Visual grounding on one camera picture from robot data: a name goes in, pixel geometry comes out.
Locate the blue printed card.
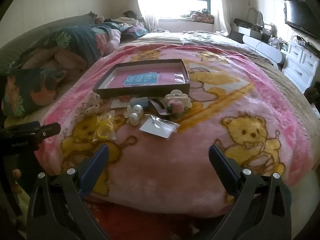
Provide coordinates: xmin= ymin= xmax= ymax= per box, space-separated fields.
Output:
xmin=123 ymin=74 xmax=160 ymax=87

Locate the purple pillow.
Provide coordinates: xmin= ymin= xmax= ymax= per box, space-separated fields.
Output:
xmin=122 ymin=26 xmax=148 ymax=40

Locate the card with red earrings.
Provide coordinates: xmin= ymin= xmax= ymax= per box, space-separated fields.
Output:
xmin=111 ymin=95 xmax=132 ymax=109

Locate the dark clothes pile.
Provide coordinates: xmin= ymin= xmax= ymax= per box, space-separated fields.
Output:
xmin=303 ymin=80 xmax=320 ymax=106

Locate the white vanity desk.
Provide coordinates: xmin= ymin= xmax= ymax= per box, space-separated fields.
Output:
xmin=229 ymin=19 xmax=287 ymax=68

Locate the shallow brown cardboard box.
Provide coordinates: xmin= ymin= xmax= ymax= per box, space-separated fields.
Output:
xmin=92 ymin=59 xmax=191 ymax=100

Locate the crinkled silver sheet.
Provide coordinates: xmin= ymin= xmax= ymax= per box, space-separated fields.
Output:
xmin=179 ymin=31 xmax=241 ymax=47

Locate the yellow hair clip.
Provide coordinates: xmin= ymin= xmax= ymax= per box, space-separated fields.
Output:
xmin=92 ymin=113 xmax=118 ymax=142

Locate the red cloth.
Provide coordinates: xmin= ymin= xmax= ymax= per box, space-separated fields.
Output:
xmin=85 ymin=197 xmax=232 ymax=240

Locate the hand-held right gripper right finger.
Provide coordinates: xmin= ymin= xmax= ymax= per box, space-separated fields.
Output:
xmin=208 ymin=144 xmax=293 ymax=240

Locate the cream claw hair clip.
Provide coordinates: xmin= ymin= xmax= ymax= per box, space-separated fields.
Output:
xmin=164 ymin=89 xmax=193 ymax=108

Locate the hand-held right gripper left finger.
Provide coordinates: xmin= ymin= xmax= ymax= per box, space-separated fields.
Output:
xmin=26 ymin=144 xmax=110 ymax=240

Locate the white sheer curtain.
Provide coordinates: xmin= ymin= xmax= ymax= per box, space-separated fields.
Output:
xmin=209 ymin=0 xmax=233 ymax=35
xmin=129 ymin=0 xmax=161 ymax=31

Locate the floral dark green quilt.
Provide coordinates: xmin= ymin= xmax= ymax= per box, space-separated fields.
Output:
xmin=21 ymin=22 xmax=123 ymax=80

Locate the heap of clothes on bed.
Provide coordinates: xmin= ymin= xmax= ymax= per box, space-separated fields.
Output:
xmin=97 ymin=10 xmax=146 ymax=28

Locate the white earring card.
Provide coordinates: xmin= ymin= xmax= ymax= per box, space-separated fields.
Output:
xmin=139 ymin=114 xmax=179 ymax=139

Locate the grey quilted headboard cushion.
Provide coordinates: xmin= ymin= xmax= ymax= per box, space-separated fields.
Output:
xmin=0 ymin=11 xmax=98 ymax=68

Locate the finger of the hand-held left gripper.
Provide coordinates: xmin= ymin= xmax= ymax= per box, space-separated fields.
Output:
xmin=39 ymin=122 xmax=62 ymax=140

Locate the polka dot scrunchie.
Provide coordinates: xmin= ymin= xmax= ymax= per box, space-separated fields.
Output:
xmin=74 ymin=92 xmax=101 ymax=123

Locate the pile of clothes on windowsill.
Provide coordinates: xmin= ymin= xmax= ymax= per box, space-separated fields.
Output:
xmin=181 ymin=8 xmax=216 ymax=23

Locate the floral dark green pillow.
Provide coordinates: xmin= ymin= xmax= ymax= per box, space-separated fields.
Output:
xmin=1 ymin=67 xmax=68 ymax=118

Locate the pink bear print blanket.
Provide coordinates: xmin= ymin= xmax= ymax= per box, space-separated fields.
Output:
xmin=34 ymin=44 xmax=314 ymax=205

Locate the black flat television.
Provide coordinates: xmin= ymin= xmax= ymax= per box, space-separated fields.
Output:
xmin=284 ymin=0 xmax=320 ymax=40

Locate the grey blue hair clip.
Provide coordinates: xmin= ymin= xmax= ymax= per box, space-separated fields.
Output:
xmin=130 ymin=97 xmax=151 ymax=110

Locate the pink flower hair clip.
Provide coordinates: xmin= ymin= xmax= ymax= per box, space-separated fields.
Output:
xmin=165 ymin=99 xmax=187 ymax=117

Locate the pearl flower hair clip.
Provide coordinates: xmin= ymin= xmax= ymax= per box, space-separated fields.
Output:
xmin=126 ymin=104 xmax=145 ymax=126

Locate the white drawer dresser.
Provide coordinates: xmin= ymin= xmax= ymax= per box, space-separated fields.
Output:
xmin=282 ymin=41 xmax=320 ymax=93

